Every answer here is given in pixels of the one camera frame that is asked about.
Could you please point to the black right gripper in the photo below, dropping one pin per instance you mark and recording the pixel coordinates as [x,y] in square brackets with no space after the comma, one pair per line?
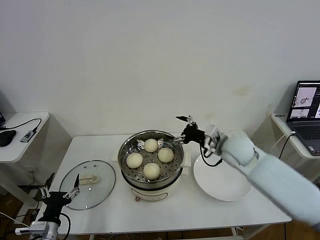
[195,135]

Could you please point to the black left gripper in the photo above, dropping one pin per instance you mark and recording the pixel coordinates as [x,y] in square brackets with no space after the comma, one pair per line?
[55,201]

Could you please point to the white steamed baozi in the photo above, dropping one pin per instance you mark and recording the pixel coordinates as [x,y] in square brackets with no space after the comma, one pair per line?
[151,171]
[134,160]
[150,145]
[166,155]

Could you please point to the round glass lid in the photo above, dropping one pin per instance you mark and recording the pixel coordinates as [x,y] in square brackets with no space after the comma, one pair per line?
[95,192]

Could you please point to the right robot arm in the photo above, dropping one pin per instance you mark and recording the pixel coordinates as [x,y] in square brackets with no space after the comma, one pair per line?
[275,180]

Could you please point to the steel steamer basket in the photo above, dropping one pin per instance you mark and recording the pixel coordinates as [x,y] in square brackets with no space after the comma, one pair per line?
[136,173]

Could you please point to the white side table with mouse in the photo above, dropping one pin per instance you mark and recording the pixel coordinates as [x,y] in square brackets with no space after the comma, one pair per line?
[20,152]

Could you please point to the grey usb hub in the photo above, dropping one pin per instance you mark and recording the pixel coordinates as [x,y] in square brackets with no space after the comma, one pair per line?
[27,136]

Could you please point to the white round plate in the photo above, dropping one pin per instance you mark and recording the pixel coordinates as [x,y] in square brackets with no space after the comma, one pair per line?
[220,182]

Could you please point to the black computer mouse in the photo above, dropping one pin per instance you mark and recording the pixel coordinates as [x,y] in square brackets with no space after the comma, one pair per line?
[6,138]

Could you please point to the cream electric cooker base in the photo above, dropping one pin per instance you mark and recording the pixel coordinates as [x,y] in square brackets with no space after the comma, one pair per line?
[150,193]

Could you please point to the grey open laptop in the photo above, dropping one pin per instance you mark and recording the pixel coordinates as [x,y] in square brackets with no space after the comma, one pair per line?
[302,100]

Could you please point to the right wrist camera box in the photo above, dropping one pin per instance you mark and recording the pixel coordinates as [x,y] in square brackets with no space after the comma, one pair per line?
[213,132]

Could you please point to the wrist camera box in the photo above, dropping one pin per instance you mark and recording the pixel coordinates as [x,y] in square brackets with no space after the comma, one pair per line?
[213,132]
[37,227]

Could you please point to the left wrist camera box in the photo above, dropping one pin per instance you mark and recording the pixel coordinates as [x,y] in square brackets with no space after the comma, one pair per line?
[37,227]

